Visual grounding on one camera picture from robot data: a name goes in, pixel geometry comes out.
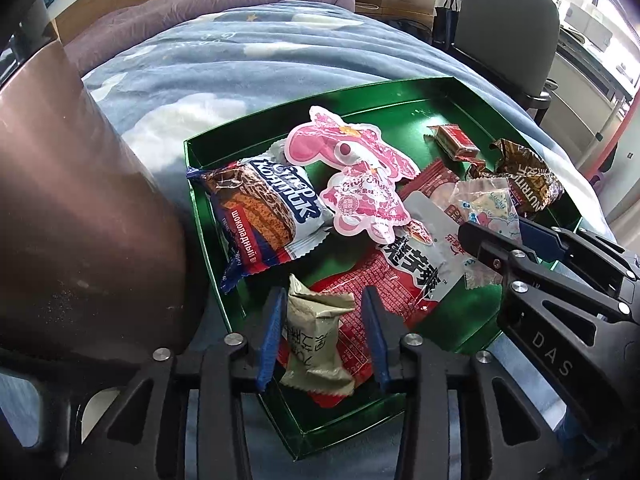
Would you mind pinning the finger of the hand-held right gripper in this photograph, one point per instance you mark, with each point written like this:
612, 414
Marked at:
540, 242
482, 245

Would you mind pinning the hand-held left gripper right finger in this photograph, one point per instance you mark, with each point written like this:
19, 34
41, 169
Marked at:
377, 340

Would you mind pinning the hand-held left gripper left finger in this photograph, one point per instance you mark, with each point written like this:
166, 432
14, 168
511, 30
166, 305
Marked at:
272, 340

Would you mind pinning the olive green snack packet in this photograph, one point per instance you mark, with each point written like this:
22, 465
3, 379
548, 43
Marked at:
310, 340

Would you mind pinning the clear pale candy packet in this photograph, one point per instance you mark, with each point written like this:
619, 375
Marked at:
487, 205

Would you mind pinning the long red and silver packet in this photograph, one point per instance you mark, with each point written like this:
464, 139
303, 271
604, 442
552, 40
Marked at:
400, 285

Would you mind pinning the dark brown crinkled snack packet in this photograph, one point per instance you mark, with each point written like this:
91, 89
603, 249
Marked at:
530, 175

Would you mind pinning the red-brown cracker packet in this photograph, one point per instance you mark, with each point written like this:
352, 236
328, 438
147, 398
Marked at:
435, 180

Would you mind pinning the small red candy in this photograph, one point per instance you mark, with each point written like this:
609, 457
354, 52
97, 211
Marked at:
452, 141

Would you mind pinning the blue and white wafer packet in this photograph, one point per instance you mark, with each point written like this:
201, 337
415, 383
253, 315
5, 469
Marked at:
260, 210

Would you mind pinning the pink character snack packet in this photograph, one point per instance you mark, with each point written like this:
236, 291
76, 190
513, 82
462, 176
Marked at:
360, 180

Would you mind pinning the green tray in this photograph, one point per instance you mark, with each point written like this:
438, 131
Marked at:
400, 105

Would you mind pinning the white desk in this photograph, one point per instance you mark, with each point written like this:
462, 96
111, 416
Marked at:
575, 90

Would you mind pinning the dark grey chair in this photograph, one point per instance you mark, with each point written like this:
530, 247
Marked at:
505, 25

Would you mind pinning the dark bag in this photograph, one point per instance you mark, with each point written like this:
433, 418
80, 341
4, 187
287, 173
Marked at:
445, 25

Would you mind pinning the blue cloud blanket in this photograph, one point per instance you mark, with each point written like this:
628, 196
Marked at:
225, 70

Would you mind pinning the purple pillow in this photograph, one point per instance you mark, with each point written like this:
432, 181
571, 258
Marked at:
225, 0

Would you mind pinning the red frame object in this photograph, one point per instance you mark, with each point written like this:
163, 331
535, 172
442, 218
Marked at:
612, 145

